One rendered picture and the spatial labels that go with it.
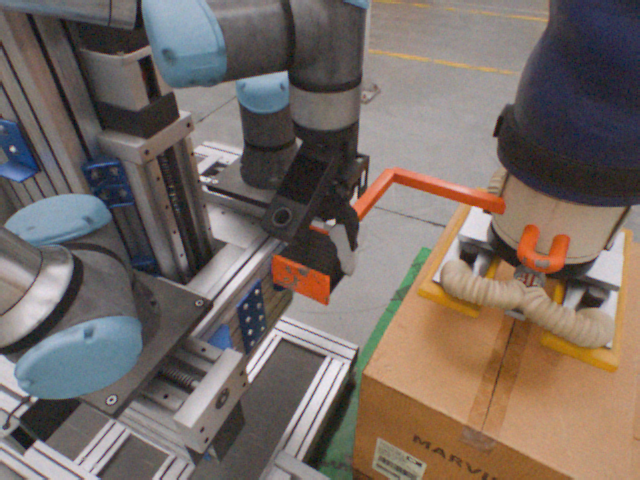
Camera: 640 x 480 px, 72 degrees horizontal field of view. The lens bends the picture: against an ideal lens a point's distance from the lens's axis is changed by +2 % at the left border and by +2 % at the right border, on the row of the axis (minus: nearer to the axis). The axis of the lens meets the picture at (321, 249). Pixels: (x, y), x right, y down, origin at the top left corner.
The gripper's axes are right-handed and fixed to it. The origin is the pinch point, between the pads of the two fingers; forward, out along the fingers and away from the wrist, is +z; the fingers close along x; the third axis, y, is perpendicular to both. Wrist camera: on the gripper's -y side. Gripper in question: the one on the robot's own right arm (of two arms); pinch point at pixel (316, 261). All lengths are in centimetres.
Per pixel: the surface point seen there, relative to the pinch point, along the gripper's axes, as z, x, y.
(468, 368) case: 23.8, -23.1, 11.3
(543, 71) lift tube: -21.5, -18.3, 22.8
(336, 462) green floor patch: 118, 4, 20
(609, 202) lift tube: -8.6, -30.8, 19.9
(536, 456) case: 23.8, -35.7, 1.9
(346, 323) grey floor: 118, 29, 75
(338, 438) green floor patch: 118, 8, 27
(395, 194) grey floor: 119, 49, 179
